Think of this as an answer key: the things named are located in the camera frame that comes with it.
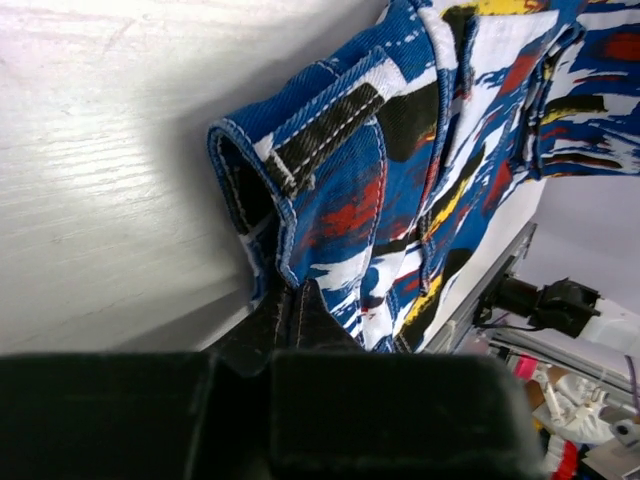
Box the aluminium rail frame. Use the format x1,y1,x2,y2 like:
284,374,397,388
423,223,639,403

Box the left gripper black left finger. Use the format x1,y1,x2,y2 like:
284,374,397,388
0,285,296,480

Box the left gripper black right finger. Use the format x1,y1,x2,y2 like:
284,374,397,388
269,278,546,480

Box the blue white red patterned trousers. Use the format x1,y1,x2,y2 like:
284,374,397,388
207,1,639,352

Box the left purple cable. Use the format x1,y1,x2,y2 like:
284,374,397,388
623,351,640,406

